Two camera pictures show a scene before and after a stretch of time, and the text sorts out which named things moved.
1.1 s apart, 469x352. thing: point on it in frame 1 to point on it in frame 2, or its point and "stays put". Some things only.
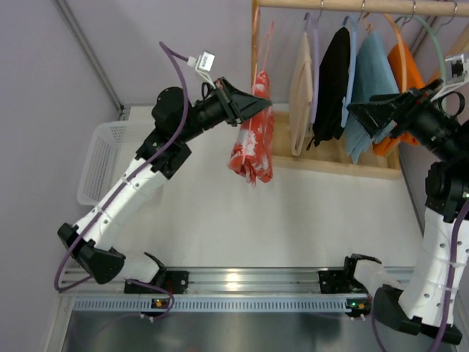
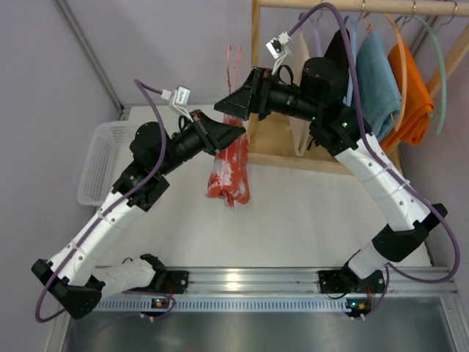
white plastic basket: x=113 y=147 stays put
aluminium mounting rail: x=263 y=281 stays put
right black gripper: x=399 y=114 to x=257 y=94
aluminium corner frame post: x=123 y=108 stays put
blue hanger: x=352 y=26 stays put
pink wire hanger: x=257 y=64 to x=233 y=90
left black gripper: x=227 y=105 to x=205 y=133
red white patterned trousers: x=253 y=155 to x=229 y=177
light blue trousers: x=373 y=78 stays put
